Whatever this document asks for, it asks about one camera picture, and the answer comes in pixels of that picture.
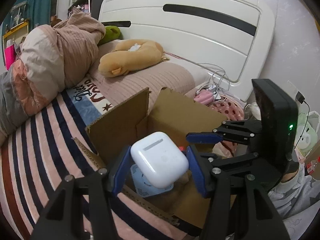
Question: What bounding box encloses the white earbuds case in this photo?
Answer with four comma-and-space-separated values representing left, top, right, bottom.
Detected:
130, 132, 189, 189

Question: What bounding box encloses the light blue round device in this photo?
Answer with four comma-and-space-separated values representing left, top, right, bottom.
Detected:
130, 164, 174, 198

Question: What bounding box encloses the green white plush doll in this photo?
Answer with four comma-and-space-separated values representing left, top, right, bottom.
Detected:
296, 111, 319, 157

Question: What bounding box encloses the polka dot pink sheet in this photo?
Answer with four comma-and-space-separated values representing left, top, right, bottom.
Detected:
209, 97, 245, 158

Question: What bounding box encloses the pink pouch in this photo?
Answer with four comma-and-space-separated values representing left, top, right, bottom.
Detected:
194, 90, 215, 105

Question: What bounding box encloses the grey star-print clothing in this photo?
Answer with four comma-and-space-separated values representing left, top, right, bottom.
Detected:
268, 164, 319, 219

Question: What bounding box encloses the pink ribbed pillow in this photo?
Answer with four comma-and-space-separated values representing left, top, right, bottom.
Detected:
88, 40, 210, 109

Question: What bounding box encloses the striped pink navy blanket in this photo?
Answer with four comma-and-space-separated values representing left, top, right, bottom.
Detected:
1, 77, 200, 239

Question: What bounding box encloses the tan plush toy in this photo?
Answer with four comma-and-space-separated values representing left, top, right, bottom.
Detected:
98, 39, 169, 77

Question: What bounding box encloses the white bed headboard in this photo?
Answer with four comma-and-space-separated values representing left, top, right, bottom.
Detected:
99, 0, 276, 101

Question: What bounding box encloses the green plush toy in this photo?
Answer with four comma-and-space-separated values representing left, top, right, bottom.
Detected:
98, 25, 121, 46

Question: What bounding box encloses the rolled pink grey duvet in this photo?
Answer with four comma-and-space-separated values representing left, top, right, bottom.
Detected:
1, 8, 106, 136

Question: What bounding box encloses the bright pink box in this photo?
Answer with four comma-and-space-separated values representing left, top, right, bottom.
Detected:
4, 45, 16, 70

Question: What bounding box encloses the glass display case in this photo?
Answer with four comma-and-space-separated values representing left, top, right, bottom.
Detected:
10, 1, 28, 29

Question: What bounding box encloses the teal curtain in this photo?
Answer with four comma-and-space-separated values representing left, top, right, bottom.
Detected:
2, 0, 51, 34

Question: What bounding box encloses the white charging cable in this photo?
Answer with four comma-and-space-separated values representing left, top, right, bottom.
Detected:
195, 62, 232, 100

